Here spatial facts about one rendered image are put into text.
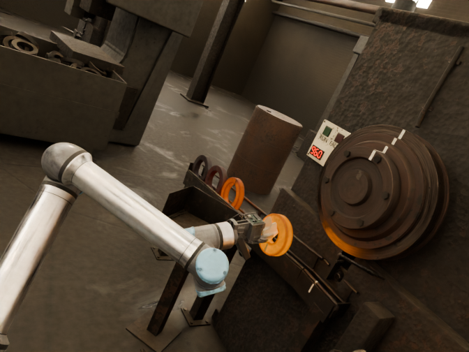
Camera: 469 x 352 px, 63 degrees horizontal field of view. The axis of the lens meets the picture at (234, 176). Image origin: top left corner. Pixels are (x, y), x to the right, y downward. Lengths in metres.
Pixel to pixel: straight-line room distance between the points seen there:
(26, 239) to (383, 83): 1.39
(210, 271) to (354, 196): 0.56
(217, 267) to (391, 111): 0.94
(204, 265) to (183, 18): 2.88
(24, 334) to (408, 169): 1.60
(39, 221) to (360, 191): 1.00
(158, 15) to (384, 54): 2.26
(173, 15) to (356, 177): 2.63
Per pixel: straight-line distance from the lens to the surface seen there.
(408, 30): 1.73
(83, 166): 1.19
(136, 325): 2.05
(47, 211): 1.30
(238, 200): 1.96
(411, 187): 1.31
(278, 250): 1.40
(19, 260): 1.28
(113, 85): 3.35
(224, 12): 8.07
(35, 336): 1.91
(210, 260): 1.06
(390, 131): 1.43
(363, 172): 1.33
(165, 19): 3.61
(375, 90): 1.71
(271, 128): 4.18
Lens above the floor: 1.37
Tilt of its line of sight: 17 degrees down
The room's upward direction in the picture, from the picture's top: 25 degrees clockwise
